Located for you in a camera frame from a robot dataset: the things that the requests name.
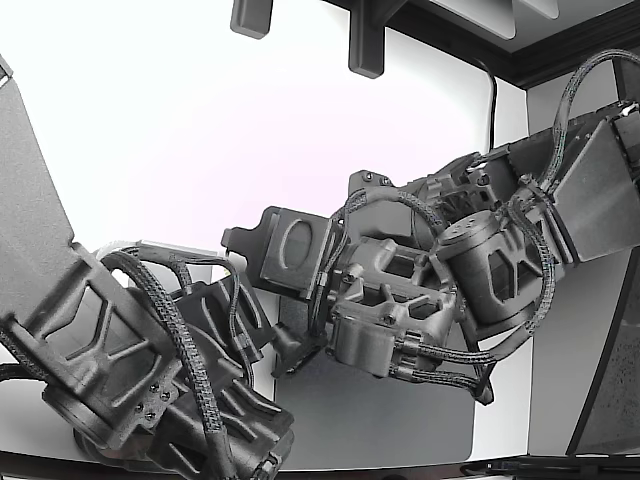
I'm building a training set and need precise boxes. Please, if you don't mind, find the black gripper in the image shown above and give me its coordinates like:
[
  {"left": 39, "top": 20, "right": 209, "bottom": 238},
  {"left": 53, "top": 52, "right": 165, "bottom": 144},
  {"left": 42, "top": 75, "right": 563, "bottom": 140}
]
[{"left": 221, "top": 204, "right": 332, "bottom": 302}]

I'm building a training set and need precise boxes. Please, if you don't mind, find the black six-joint robot arm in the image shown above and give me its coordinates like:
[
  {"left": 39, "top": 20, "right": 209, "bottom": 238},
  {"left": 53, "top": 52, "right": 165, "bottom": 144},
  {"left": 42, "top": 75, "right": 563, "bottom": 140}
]
[{"left": 0, "top": 52, "right": 640, "bottom": 480}]

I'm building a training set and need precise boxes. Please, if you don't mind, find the gray fixture tray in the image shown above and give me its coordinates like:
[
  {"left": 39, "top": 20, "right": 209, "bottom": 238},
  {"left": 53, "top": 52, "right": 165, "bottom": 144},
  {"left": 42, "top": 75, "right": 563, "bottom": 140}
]
[{"left": 139, "top": 240, "right": 224, "bottom": 264}]

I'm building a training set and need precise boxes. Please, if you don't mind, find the gray rectangular mat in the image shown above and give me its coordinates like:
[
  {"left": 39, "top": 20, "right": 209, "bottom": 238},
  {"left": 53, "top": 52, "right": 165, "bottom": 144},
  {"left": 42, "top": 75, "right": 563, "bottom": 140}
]
[{"left": 272, "top": 294, "right": 476, "bottom": 459}]

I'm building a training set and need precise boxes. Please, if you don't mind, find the light gray panel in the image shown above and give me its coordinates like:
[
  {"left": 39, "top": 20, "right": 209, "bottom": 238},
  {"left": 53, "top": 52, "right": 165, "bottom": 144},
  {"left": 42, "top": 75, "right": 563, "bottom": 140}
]
[
  {"left": 432, "top": 0, "right": 519, "bottom": 41},
  {"left": 518, "top": 0, "right": 561, "bottom": 20}
]

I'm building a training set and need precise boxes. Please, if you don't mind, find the dark mesh panel tall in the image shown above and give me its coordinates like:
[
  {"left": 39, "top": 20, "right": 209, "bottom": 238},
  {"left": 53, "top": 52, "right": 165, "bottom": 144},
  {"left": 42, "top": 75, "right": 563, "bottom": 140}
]
[{"left": 564, "top": 249, "right": 640, "bottom": 457}]

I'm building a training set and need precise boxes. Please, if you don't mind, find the dark mesh panel small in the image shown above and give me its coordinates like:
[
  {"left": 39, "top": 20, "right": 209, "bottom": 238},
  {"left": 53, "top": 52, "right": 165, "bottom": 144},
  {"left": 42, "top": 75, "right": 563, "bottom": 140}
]
[{"left": 612, "top": 54, "right": 640, "bottom": 104}]

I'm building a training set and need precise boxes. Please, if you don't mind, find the thin black wire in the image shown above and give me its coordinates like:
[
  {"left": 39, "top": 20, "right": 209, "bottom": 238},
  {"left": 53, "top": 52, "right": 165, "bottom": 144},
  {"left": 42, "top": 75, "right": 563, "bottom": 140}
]
[{"left": 214, "top": 259, "right": 254, "bottom": 352}]

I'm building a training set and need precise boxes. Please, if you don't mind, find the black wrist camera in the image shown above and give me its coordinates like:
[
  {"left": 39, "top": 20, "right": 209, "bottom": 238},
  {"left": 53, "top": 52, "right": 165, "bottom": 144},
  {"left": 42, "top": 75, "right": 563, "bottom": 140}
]
[{"left": 271, "top": 321, "right": 330, "bottom": 380}]

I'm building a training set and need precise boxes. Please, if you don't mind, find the thick black braided cable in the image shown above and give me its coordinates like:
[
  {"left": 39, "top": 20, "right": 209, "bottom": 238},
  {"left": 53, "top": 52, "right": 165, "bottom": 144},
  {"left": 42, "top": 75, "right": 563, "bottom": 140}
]
[{"left": 97, "top": 249, "right": 236, "bottom": 480}]

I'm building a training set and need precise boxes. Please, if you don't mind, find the dark gray overhead bracket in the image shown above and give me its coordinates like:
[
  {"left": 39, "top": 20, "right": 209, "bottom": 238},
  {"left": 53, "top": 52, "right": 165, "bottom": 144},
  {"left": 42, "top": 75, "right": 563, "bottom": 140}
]
[{"left": 229, "top": 0, "right": 275, "bottom": 39}]

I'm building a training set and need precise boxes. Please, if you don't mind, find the black overhead bracket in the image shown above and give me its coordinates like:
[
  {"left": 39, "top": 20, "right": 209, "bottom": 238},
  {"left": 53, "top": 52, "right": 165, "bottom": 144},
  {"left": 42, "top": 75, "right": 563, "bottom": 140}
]
[{"left": 347, "top": 0, "right": 387, "bottom": 80}]

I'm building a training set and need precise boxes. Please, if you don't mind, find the black smooth cable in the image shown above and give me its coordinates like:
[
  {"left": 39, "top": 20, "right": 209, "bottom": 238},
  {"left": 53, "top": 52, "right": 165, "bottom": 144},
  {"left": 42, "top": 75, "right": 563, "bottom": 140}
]
[{"left": 472, "top": 55, "right": 500, "bottom": 151}]

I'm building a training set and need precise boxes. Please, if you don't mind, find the black frame beam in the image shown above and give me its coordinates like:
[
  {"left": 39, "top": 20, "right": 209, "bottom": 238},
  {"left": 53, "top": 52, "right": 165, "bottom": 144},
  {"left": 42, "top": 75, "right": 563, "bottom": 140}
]
[{"left": 319, "top": 0, "right": 640, "bottom": 90}]

